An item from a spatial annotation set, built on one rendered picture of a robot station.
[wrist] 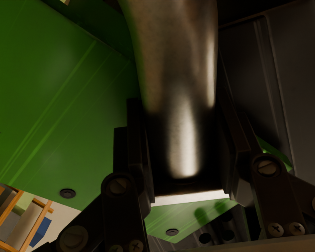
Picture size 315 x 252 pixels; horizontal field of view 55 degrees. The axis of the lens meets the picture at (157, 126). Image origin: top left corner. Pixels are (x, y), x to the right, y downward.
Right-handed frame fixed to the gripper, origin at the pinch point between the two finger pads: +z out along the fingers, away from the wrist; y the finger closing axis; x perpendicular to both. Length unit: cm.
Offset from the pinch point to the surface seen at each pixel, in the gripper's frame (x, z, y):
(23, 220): -535, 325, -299
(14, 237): -527, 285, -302
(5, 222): -461, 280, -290
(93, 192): -6.3, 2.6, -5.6
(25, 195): -479, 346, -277
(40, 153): -2.2, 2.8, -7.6
